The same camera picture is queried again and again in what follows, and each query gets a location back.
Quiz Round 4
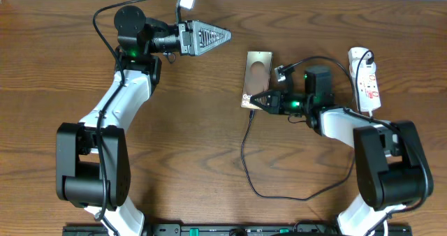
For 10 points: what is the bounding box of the Galaxy S25 Ultra smartphone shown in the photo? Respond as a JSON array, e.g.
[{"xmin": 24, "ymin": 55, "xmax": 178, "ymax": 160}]
[{"xmin": 240, "ymin": 51, "xmax": 273, "ymax": 110}]

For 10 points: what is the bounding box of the black charger cable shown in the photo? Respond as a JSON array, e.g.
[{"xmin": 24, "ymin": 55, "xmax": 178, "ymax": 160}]
[{"xmin": 240, "ymin": 50, "xmax": 375, "ymax": 202}]

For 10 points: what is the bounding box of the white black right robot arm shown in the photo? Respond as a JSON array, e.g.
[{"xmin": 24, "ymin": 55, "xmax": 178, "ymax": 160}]
[{"xmin": 250, "ymin": 66, "xmax": 434, "ymax": 235}]

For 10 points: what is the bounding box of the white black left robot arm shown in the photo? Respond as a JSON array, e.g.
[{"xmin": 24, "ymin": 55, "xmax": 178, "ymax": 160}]
[{"xmin": 56, "ymin": 6, "xmax": 232, "ymax": 235}]

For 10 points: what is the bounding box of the white power strip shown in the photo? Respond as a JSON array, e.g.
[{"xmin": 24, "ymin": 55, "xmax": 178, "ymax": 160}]
[{"xmin": 348, "ymin": 47, "xmax": 381, "ymax": 116}]

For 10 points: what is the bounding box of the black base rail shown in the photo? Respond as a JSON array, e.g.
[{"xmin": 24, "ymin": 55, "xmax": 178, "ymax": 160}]
[{"xmin": 61, "ymin": 222, "xmax": 413, "ymax": 236}]

